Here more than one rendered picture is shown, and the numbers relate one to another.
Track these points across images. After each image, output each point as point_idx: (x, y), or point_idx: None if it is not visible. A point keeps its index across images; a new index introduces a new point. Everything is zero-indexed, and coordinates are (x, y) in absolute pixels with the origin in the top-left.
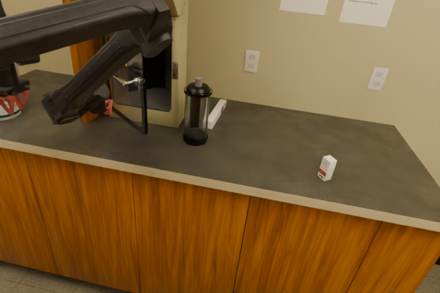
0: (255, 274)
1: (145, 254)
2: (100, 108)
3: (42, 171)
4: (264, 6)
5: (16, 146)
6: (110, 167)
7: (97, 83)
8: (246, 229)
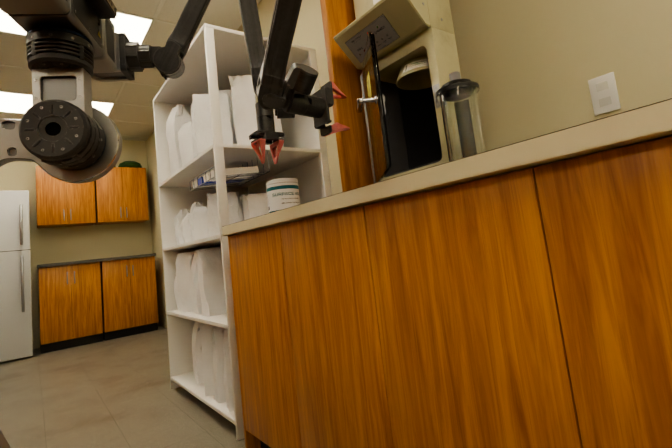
0: None
1: (397, 402)
2: (324, 118)
3: (292, 253)
4: (596, 5)
5: (272, 217)
6: (338, 205)
7: (280, 27)
8: (556, 280)
